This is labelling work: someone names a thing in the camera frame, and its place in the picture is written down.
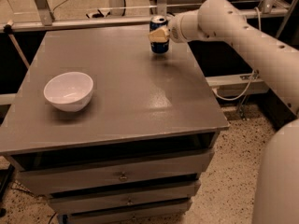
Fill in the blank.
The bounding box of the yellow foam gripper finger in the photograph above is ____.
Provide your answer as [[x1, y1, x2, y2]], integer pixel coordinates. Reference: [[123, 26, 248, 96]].
[[149, 26, 170, 43]]

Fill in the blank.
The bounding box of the blue pepsi can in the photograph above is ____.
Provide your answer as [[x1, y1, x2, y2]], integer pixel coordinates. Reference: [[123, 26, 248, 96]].
[[149, 15, 169, 53]]

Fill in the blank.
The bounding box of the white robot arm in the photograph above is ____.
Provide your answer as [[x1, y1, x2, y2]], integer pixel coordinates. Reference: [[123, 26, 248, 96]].
[[149, 0, 299, 224]]

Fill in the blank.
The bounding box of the black power plug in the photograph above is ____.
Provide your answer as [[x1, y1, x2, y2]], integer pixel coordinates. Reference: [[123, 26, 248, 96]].
[[86, 10, 110, 19]]

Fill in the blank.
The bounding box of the white bowl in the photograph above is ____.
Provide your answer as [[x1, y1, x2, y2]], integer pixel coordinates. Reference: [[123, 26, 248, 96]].
[[43, 72, 93, 112]]

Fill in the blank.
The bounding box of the grey drawer cabinet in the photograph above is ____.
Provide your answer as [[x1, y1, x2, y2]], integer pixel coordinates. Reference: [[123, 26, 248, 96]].
[[0, 23, 230, 224]]

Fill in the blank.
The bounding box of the wooden stick with black tape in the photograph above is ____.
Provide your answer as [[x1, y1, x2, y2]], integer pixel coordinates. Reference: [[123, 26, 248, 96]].
[[4, 20, 30, 68]]

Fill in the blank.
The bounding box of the top grey drawer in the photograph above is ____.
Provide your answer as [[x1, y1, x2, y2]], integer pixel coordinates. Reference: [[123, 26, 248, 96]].
[[17, 149, 214, 194]]

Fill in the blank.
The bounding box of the grey drawer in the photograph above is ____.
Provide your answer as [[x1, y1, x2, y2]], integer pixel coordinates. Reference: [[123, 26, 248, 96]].
[[49, 180, 201, 214], [17, 149, 214, 194], [68, 199, 192, 224]]

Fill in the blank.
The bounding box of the bottom grey drawer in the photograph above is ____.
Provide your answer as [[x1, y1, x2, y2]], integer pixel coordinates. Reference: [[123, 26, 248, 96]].
[[68, 199, 192, 224]]

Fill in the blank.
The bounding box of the middle grey drawer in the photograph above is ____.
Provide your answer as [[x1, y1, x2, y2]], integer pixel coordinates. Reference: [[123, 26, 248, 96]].
[[49, 180, 201, 214]]

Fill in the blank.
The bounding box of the metal frame rail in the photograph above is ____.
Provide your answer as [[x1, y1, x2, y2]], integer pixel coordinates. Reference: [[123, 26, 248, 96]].
[[0, 7, 288, 33]]

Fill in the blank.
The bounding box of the white cable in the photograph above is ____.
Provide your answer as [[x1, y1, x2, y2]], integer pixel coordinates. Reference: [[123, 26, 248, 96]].
[[212, 7, 263, 102]]

